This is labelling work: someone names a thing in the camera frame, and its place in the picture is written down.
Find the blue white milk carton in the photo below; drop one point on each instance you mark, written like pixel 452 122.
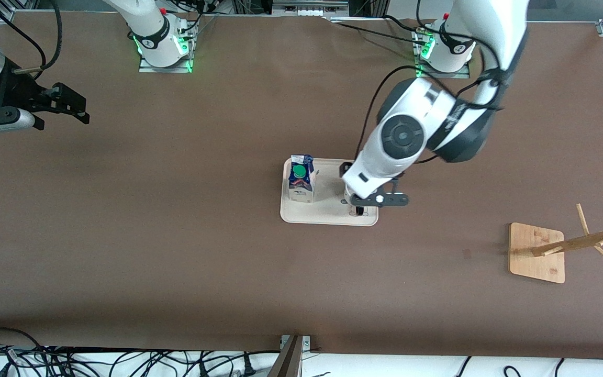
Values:
pixel 301 186

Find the white power strip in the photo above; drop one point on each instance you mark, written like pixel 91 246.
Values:
pixel 309 8

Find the brown table mat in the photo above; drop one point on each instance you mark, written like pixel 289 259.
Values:
pixel 280 288

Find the cream rabbit print tray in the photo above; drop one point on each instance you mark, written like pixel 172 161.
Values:
pixel 327 212

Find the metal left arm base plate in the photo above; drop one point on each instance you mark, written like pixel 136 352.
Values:
pixel 464 75

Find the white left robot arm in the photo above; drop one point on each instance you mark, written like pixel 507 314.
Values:
pixel 401 136

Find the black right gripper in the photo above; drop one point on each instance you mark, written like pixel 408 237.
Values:
pixel 19 89

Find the aluminium post with bracket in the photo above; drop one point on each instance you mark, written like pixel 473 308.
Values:
pixel 288 361

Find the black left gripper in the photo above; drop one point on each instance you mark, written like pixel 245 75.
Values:
pixel 344 170

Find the wooden mug stand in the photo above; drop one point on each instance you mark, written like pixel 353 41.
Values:
pixel 534 262

